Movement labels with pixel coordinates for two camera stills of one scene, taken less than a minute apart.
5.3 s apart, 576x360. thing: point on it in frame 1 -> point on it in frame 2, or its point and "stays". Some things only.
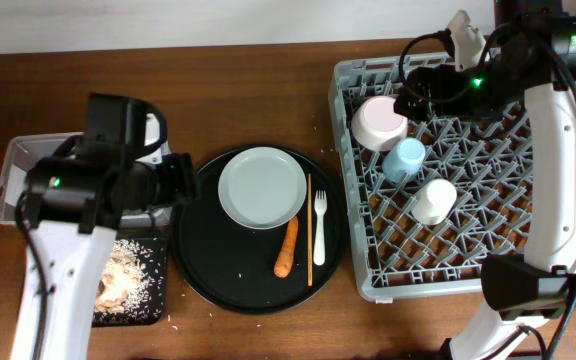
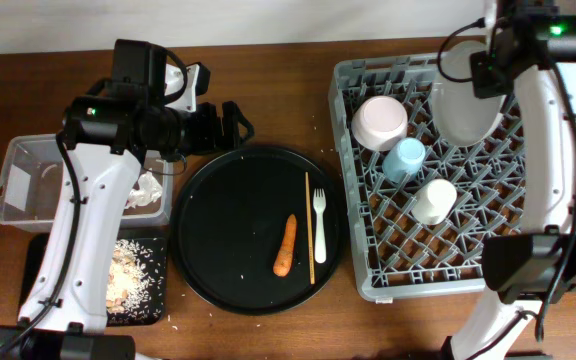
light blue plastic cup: [403, 160] stays
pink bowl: [375, 124] stays
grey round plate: [262, 188] -> [464, 118]
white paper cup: [433, 202] stays
